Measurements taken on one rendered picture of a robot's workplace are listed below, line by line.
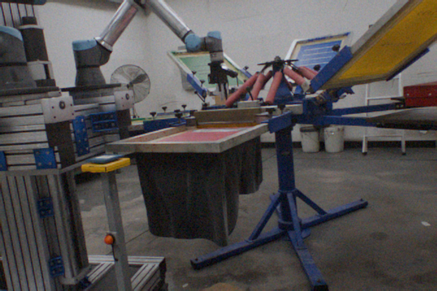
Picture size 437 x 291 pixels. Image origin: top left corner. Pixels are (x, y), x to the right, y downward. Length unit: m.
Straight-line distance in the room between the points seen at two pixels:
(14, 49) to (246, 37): 5.22
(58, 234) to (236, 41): 5.20
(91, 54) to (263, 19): 4.69
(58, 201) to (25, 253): 0.30
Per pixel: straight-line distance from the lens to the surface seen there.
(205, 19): 6.94
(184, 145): 1.47
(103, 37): 2.14
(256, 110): 1.95
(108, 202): 1.53
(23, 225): 1.99
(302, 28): 6.20
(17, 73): 1.61
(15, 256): 2.09
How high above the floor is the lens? 1.21
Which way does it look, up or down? 10 degrees down
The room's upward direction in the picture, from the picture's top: 6 degrees counter-clockwise
